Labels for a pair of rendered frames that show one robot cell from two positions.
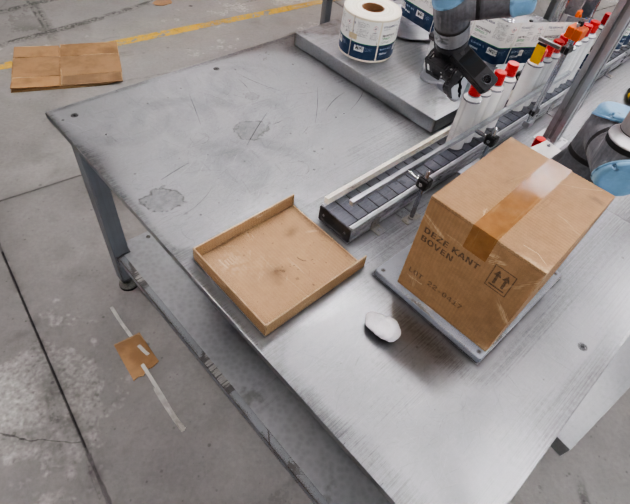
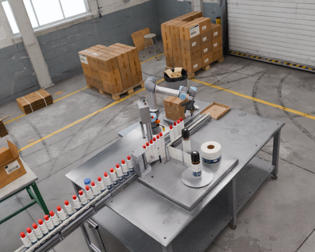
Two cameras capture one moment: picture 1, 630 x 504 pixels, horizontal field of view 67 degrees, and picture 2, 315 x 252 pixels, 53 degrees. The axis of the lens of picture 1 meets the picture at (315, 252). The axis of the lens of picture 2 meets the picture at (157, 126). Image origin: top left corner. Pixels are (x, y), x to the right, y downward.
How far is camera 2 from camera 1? 448 cm
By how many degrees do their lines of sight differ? 98
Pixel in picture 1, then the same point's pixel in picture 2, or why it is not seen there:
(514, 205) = not seen: hidden behind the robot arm
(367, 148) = (203, 134)
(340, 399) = (200, 101)
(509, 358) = not seen: hidden behind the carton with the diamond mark
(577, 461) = not seen: hidden behind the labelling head
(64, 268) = (297, 176)
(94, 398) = (260, 153)
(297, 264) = (212, 111)
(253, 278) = (218, 108)
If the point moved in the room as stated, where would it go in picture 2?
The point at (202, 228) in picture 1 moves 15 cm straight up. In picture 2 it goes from (231, 112) to (231, 102)
